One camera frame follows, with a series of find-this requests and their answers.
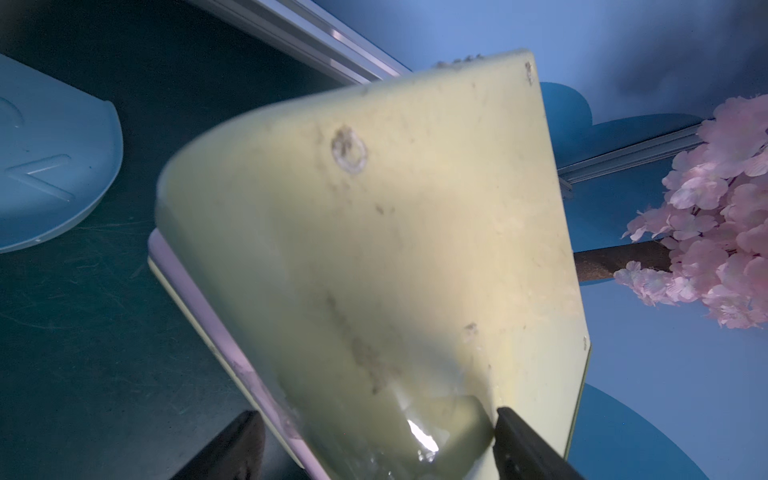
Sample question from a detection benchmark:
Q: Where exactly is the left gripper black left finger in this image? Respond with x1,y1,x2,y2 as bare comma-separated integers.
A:
172,410,266,480

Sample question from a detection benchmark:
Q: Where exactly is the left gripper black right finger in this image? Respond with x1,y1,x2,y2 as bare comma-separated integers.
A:
493,407,584,480

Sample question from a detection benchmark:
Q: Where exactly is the yellow-green drawer cabinet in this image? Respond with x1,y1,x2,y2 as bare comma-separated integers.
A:
154,50,591,479

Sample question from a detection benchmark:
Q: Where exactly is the pink cherry blossom tree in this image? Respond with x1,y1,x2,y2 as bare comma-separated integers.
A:
575,95,767,329

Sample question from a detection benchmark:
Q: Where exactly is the blue toy dustpan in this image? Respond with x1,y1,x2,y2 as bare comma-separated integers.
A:
1,56,124,253

